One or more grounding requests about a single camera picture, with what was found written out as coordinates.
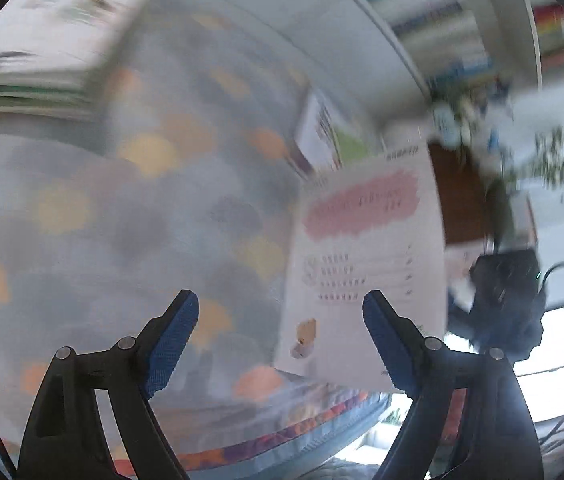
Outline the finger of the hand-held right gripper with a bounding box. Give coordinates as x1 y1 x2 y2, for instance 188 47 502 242
447 300 479 339

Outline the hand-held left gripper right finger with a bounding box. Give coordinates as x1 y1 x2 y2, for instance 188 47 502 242
362 289 545 480

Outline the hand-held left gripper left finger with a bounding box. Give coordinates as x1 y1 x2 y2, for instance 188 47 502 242
18 289 200 480

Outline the white book with pink blot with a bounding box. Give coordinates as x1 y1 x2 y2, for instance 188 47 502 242
273 142 449 393

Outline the white book with warrior figure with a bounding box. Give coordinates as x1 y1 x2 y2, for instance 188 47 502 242
289 90 344 182

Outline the pile of books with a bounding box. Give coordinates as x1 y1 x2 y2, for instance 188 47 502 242
0 0 156 122

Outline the row of red colourful books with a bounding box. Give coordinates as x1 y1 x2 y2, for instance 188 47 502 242
532 4 564 63

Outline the row of blue white books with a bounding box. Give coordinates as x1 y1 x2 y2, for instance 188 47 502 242
357 0 494 88

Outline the brown wooden box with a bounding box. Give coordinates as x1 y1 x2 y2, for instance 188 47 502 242
427 142 509 249

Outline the green plant in glass vase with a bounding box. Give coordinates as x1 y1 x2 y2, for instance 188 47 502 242
507 125 564 207

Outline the light green book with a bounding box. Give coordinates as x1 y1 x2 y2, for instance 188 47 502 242
334 125 371 172

